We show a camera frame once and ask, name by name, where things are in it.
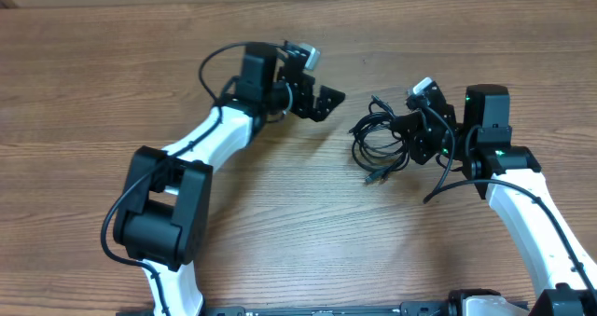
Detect black cable bundle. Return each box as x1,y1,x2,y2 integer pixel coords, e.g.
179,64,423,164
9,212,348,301
347,94,411,185

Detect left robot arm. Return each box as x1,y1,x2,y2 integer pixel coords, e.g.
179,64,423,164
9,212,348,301
100,41,345,315

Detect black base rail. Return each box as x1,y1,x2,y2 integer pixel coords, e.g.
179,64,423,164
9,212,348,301
200,301,463,316

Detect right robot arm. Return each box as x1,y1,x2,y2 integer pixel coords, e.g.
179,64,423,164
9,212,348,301
390,77,596,315

